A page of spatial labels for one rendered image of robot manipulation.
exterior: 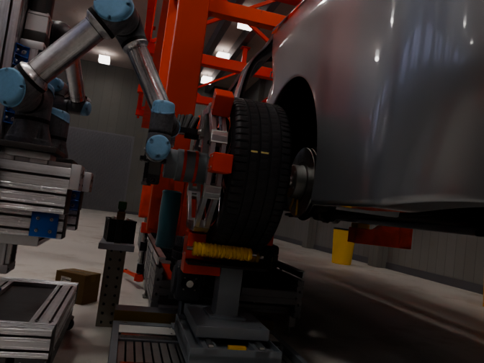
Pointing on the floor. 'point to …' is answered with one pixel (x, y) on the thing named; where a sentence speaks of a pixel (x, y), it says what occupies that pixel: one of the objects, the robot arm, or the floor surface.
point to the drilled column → (110, 287)
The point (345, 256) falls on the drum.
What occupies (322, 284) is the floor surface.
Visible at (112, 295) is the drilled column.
